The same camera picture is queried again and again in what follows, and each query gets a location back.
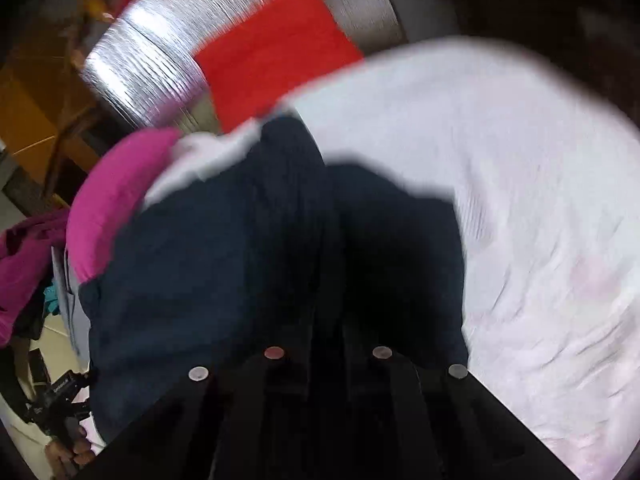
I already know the dark navy garment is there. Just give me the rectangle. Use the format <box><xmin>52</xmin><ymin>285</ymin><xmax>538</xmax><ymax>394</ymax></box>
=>
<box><xmin>79</xmin><ymin>115</ymin><xmax>469</xmax><ymax>441</ymax></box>

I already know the grey garment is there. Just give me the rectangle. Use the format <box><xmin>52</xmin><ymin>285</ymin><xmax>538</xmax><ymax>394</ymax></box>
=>
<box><xmin>51</xmin><ymin>247</ymin><xmax>91</xmax><ymax>370</ymax></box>

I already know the teal garment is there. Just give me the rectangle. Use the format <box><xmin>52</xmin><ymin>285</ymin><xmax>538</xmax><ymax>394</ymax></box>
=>
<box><xmin>43</xmin><ymin>284</ymin><xmax>60</xmax><ymax>315</ymax></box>

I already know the pink pillow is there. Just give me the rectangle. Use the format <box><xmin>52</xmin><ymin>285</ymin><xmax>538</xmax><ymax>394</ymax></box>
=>
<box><xmin>66</xmin><ymin>128</ymin><xmax>181</xmax><ymax>283</ymax></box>

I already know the magenta garment pile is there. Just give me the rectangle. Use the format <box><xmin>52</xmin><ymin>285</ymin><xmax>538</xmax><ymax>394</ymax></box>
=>
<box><xmin>0</xmin><ymin>209</ymin><xmax>68</xmax><ymax>348</ymax></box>

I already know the white bed blanket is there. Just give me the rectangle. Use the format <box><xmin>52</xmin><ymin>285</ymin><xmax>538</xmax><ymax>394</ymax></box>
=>
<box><xmin>142</xmin><ymin>34</ymin><xmax>640</xmax><ymax>480</ymax></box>

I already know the red pillow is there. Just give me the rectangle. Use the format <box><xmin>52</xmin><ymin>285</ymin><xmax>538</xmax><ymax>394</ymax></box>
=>
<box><xmin>194</xmin><ymin>0</ymin><xmax>363</xmax><ymax>133</ymax></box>

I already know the silver foil insulation panel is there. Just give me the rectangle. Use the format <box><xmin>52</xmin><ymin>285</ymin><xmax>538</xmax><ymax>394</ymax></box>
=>
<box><xmin>80</xmin><ymin>0</ymin><xmax>402</xmax><ymax>131</ymax></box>

